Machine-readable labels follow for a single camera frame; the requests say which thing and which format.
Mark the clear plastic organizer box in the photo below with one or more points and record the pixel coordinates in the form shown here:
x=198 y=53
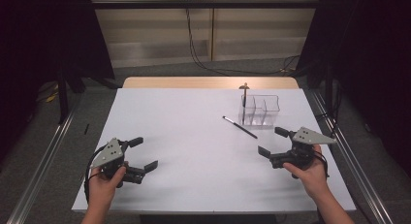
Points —
x=261 y=111

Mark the black metal stand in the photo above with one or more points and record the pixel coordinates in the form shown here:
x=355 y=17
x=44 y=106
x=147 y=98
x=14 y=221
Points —
x=63 y=98

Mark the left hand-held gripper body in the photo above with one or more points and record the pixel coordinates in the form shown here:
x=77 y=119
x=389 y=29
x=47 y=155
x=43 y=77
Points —
x=110 y=154

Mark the white board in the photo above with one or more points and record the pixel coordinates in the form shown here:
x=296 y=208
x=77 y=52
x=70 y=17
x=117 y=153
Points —
x=200 y=172

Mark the person's right hand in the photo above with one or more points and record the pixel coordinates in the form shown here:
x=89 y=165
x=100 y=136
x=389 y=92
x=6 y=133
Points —
x=313 y=180

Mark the black horizontal bar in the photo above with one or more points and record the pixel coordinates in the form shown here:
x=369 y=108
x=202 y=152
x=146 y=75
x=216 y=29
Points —
x=206 y=4

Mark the black brush with silver ferrule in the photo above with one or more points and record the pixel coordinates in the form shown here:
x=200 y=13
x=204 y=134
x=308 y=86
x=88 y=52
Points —
x=240 y=127

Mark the small black floor object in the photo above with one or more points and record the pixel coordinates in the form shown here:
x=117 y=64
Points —
x=86 y=129

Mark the black curtain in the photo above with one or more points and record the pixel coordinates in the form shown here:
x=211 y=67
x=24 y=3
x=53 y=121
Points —
x=48 y=36
x=371 y=56

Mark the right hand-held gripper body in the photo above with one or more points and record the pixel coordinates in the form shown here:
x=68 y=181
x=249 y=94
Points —
x=310 y=137

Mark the orange-tipped makeup brush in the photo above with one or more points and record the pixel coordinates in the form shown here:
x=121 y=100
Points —
x=244 y=101

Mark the wooden table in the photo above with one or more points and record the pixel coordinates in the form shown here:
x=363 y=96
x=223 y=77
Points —
x=194 y=82

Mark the aluminium floor rail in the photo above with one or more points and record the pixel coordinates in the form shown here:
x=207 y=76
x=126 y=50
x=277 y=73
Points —
x=45 y=162
x=355 y=172

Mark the person's left hand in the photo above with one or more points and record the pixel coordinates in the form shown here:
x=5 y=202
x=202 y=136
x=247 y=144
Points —
x=101 y=193

